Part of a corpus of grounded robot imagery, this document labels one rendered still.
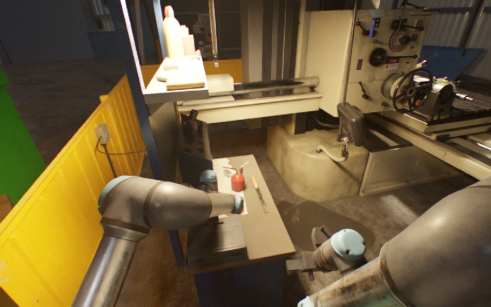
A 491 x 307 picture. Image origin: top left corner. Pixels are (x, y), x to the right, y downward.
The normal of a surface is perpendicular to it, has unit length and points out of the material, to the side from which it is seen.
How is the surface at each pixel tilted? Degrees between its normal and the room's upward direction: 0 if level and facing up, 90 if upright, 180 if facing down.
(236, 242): 0
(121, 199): 34
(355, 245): 24
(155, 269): 0
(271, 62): 90
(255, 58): 90
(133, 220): 57
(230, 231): 0
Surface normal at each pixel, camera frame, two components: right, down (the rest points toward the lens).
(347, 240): 0.14, -0.60
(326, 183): 0.01, 0.50
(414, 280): -0.88, 0.03
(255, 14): 0.25, 0.48
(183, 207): 0.62, -0.15
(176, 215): 0.43, 0.18
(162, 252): -0.02, -0.86
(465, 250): -0.67, -0.26
